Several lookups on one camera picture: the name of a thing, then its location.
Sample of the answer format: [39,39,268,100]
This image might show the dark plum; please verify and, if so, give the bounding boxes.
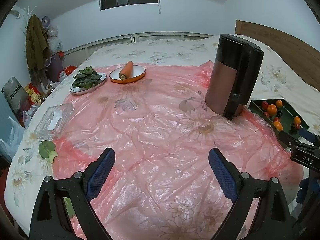
[276,110,283,118]
[289,126,297,135]

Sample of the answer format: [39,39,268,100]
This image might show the small orange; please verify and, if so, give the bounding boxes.
[276,100,283,108]
[273,121,283,131]

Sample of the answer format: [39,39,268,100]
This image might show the large orange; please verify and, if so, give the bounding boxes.
[266,104,277,116]

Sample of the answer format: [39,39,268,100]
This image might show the green tray box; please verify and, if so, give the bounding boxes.
[249,98,311,139]

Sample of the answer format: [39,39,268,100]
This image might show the green vegetable piece upper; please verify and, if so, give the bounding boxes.
[39,140,58,164]

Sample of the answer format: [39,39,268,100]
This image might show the wooden headboard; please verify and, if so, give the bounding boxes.
[235,20,320,89]

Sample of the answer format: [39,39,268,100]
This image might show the copper black electric kettle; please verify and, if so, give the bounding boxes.
[204,34,264,120]

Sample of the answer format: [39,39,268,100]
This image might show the clear glass dish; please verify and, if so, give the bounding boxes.
[34,103,74,140]

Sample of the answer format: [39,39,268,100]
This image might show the blue suitcase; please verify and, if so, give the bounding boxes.
[0,93,12,142]

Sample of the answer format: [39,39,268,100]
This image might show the pink plastic sheet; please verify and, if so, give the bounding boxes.
[53,61,303,239]

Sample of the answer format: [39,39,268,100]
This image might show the red yellow snack box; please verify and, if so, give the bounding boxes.
[24,83,41,105]

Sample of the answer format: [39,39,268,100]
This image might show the grey bag with lettering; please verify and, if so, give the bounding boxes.
[2,77,29,114]

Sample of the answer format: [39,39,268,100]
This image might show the white plate with rim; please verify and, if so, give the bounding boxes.
[69,73,107,95]

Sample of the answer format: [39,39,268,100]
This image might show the green leafy vegetables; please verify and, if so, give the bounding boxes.
[73,66,100,84]

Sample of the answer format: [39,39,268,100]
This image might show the floral bed quilt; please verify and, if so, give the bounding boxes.
[4,36,319,235]

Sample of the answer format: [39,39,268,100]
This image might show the purple bin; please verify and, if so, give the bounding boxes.
[47,53,63,82]

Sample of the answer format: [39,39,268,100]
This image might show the olive jacket on rack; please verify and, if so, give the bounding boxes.
[25,14,50,82]

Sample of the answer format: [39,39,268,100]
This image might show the orange white oval dish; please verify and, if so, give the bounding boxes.
[109,65,146,84]

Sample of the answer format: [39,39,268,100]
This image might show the carrot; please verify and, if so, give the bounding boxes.
[119,61,133,80]

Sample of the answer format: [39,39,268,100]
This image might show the small white fan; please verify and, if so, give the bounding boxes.
[41,16,51,29]

